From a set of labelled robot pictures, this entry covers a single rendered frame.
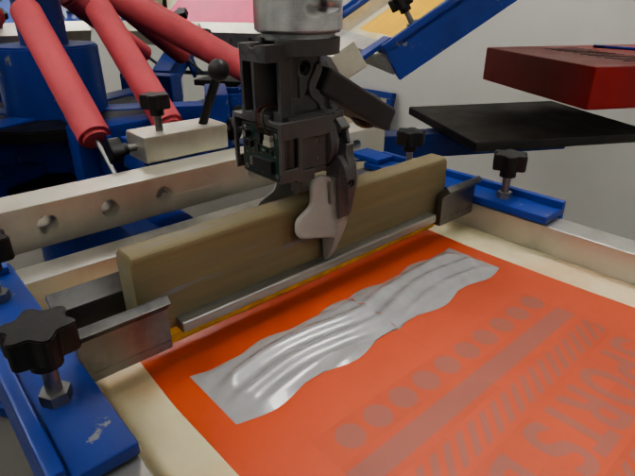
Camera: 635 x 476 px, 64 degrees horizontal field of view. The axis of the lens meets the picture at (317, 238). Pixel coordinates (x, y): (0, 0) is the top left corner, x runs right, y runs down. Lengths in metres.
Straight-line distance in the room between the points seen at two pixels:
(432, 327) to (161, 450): 0.26
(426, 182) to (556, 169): 2.00
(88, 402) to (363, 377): 0.21
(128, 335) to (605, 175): 2.30
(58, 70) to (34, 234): 0.38
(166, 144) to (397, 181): 0.31
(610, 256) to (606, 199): 1.91
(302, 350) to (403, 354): 0.09
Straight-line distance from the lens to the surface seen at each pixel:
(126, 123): 0.92
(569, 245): 0.66
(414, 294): 0.54
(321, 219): 0.49
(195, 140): 0.73
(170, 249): 0.42
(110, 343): 0.42
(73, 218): 0.63
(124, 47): 1.00
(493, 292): 0.57
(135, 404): 0.44
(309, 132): 0.44
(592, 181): 2.56
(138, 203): 0.65
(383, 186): 0.57
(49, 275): 0.57
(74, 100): 0.89
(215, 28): 1.63
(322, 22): 0.44
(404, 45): 0.96
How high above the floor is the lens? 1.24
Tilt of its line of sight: 26 degrees down
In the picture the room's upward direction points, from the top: straight up
